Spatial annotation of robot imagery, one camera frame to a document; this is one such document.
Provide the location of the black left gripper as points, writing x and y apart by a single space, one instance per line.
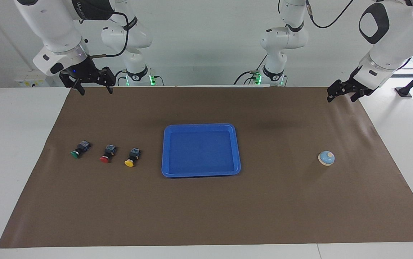
352 86

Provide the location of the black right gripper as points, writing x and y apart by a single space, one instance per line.
87 73

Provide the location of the green push button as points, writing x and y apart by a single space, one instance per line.
79 149

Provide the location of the light blue service bell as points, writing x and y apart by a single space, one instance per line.
326 158

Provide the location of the red mushroom push button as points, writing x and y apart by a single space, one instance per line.
106 155

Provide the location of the yellow mushroom push button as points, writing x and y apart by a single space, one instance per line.
131 160

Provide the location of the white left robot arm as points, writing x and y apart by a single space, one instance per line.
390 43

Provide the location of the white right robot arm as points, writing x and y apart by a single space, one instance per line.
53 25

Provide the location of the blue plastic tray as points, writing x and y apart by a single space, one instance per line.
201 151

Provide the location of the brown table mat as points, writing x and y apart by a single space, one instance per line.
206 208

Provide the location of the white wall socket box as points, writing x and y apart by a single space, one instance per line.
30 81

